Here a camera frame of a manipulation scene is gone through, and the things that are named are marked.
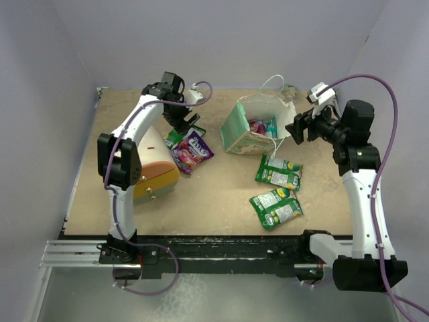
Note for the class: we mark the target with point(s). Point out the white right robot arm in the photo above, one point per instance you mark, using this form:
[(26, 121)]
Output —
[(370, 263)]

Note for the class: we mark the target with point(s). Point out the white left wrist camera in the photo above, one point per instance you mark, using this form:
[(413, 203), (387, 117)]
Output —
[(193, 96)]

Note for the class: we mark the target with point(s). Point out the red candy packet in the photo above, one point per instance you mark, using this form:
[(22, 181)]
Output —
[(257, 126)]

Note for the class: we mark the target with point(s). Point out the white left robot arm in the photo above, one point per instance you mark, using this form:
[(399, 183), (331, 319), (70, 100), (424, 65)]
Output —
[(121, 241)]

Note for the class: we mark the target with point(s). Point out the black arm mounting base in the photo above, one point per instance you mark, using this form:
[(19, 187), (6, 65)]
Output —
[(283, 256)]

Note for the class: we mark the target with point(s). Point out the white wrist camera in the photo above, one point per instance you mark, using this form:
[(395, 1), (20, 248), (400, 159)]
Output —
[(320, 97), (193, 96)]

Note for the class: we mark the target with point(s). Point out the teal snack packet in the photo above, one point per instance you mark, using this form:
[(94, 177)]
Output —
[(271, 128)]

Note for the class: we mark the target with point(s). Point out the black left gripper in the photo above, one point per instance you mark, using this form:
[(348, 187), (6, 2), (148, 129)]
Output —
[(179, 124)]

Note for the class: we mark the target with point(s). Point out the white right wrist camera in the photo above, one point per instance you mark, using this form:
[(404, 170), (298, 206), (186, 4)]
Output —
[(320, 97)]

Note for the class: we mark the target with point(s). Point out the white orange toy drawer box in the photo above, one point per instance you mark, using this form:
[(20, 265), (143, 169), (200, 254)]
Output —
[(148, 166)]

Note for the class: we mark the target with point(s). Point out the green paper gift bag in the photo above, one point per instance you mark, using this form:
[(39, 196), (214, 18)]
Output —
[(235, 134)]

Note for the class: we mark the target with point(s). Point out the green snack packet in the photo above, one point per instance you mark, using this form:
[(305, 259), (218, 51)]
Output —
[(276, 207), (280, 172), (174, 138)]

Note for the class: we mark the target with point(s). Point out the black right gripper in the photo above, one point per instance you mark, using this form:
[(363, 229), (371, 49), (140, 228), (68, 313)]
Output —
[(306, 121)]

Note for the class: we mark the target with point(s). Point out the purple Fox's bag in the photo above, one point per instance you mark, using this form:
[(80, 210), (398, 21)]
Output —
[(191, 151)]

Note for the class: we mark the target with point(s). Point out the clear tape roll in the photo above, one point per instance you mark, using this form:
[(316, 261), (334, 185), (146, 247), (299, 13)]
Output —
[(290, 93)]

